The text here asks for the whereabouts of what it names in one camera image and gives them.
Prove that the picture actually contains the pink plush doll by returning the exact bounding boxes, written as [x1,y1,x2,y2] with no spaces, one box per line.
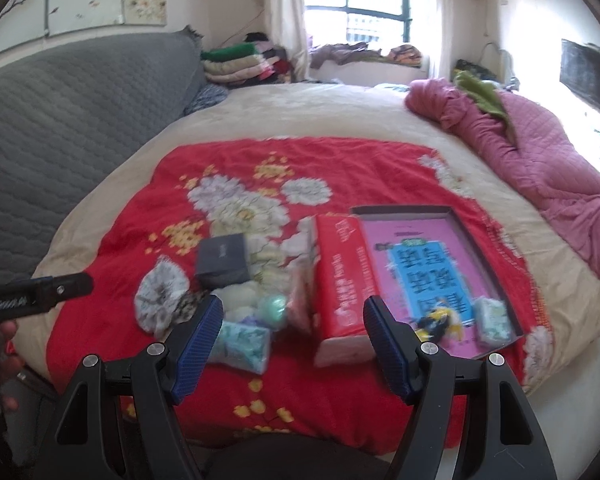
[285,260,316,333]

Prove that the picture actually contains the yellow black toy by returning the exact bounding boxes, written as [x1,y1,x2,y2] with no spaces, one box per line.
[414,307,463,343]

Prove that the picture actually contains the pink quilt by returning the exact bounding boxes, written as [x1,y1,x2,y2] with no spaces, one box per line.
[404,78,600,283]

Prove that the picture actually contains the pile of dark clothes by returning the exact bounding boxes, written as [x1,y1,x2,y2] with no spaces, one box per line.
[244,32,301,83]

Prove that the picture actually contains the teal tissue pack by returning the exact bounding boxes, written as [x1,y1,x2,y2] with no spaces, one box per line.
[207,321,272,376]
[472,297,511,346]

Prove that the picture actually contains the blue patterned pillow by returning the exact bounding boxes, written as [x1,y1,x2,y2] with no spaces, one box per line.
[182,82,231,116]

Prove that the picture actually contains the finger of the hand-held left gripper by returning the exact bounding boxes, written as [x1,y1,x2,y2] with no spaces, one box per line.
[0,272,95,331]

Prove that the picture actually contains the green cloth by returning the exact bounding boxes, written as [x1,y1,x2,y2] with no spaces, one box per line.
[452,70,508,121]

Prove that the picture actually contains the black yellow bag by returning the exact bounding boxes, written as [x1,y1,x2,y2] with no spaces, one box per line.
[455,59,496,81]

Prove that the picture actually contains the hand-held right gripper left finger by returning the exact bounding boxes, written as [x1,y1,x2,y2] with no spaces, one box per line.
[36,294,226,480]

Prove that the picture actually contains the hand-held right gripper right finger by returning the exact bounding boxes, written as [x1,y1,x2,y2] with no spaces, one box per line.
[362,296,563,480]

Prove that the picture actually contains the white window bench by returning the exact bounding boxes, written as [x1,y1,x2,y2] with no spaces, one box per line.
[310,57,431,86]

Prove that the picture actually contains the purple grey cloth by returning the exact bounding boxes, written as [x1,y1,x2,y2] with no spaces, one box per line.
[310,42,386,68]

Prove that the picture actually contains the white metal frame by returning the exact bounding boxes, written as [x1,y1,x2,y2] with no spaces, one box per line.
[482,40,517,83]

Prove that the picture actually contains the beige folded blankets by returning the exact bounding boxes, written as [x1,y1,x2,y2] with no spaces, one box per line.
[202,55,272,85]

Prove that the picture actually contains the red tissue box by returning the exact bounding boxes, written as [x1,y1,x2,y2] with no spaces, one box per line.
[310,214,411,368]

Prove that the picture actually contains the green folded blanket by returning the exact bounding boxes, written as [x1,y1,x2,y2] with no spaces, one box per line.
[200,42,258,63]

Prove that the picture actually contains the white curtain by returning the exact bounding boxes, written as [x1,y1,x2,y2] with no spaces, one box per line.
[265,0,311,82]
[425,0,486,81]

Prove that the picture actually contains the orange patterned cloth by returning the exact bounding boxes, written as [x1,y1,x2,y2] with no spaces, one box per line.
[385,44,423,66]

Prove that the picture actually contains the mint green egg sponge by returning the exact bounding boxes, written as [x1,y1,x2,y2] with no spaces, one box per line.
[257,294,290,331]

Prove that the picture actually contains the black wall television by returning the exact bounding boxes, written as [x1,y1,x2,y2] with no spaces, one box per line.
[560,38,600,121]

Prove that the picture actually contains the red floral blanket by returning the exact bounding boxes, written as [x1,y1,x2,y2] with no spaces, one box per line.
[45,136,546,448]

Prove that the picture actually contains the leopard print scrunchie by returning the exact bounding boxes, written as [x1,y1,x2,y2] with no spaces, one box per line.
[165,292,206,333]

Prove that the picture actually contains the dark blue gift box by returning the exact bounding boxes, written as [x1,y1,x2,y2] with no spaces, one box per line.
[196,232,253,291]

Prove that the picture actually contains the shallow box with purple print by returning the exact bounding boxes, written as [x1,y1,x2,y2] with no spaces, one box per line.
[349,205,525,361]

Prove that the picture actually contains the grey quilted headboard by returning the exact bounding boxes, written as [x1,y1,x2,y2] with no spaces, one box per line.
[0,27,206,311]

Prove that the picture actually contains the person's left hand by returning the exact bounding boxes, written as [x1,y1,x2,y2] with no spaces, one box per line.
[0,320,25,413]

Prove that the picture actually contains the white teddy bear purple dress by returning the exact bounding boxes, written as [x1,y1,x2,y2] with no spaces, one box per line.
[212,280,271,328]

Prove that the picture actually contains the bed with beige sheet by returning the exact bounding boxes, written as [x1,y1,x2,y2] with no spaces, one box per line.
[17,77,600,411]

